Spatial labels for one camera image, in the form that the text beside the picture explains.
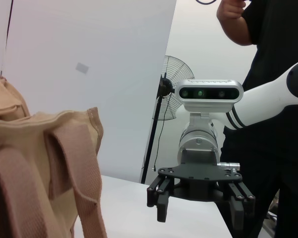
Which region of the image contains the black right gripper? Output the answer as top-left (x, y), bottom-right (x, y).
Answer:
top-left (146, 148), bottom-right (256, 226)

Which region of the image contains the khaki canvas food bag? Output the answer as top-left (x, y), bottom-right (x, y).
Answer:
top-left (0, 75), bottom-right (107, 238)

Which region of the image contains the person bare forearm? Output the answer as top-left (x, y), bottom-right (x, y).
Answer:
top-left (220, 7), bottom-right (254, 47)

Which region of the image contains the person bare hand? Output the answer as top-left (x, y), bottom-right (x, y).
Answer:
top-left (216, 0), bottom-right (248, 20)

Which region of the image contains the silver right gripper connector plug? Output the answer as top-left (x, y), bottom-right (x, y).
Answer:
top-left (217, 162), bottom-right (241, 172)

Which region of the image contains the grey tape patch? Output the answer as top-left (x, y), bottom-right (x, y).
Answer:
top-left (75, 62), bottom-right (90, 74)

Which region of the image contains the person in black clothes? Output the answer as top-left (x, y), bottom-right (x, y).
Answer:
top-left (220, 0), bottom-right (298, 238)

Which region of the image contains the white backdrop panel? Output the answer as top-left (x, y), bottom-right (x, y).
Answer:
top-left (0, 0), bottom-right (177, 183)

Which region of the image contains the thin black fan cable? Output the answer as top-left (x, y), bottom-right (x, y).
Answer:
top-left (151, 96), bottom-right (171, 172)

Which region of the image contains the black standing wire fan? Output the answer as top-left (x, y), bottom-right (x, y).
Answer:
top-left (141, 56), bottom-right (196, 184)

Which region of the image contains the thin dark hanging cord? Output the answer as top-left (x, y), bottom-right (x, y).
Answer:
top-left (0, 0), bottom-right (15, 76)

